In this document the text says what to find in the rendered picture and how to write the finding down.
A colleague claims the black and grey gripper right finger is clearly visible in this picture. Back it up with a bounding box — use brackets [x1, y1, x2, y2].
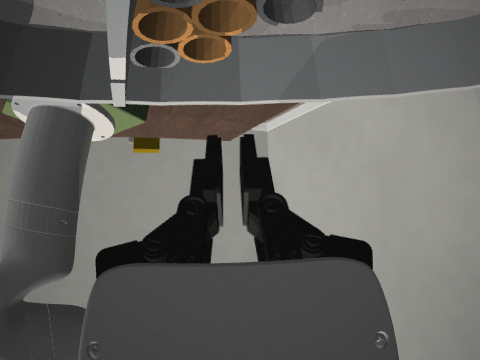
[240, 134, 373, 269]

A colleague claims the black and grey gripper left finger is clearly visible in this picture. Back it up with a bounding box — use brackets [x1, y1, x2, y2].
[95, 135, 223, 280]

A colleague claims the bronze bushing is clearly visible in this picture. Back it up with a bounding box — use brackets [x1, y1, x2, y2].
[177, 25, 232, 63]
[191, 0, 257, 36]
[132, 0, 194, 44]

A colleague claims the grey steel bushing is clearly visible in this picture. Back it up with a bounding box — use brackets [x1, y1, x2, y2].
[149, 0, 203, 8]
[256, 0, 324, 28]
[130, 33, 181, 70]

